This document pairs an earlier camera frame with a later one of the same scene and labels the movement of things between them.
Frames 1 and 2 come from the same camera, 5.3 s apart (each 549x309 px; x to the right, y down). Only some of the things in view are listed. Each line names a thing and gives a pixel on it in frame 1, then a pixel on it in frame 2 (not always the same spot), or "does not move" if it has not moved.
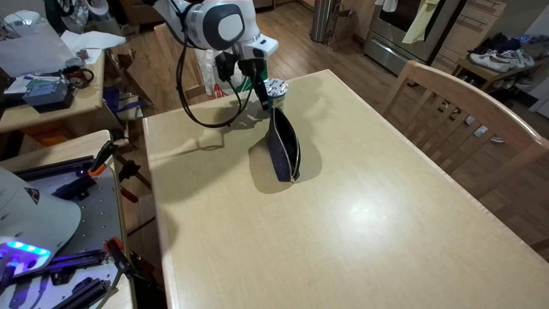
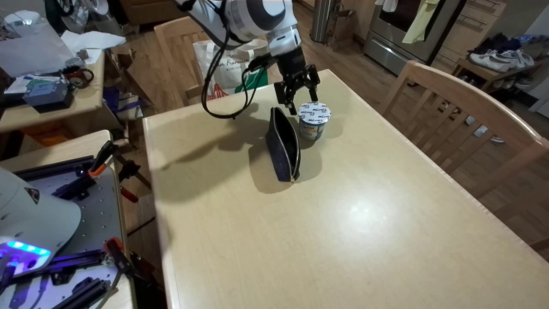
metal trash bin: (325, 19) does not move
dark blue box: (49, 95) does not move
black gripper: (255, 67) to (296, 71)
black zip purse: (284, 145) does not move
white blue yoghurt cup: (275, 90) to (313, 117)
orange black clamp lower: (145, 277) does not move
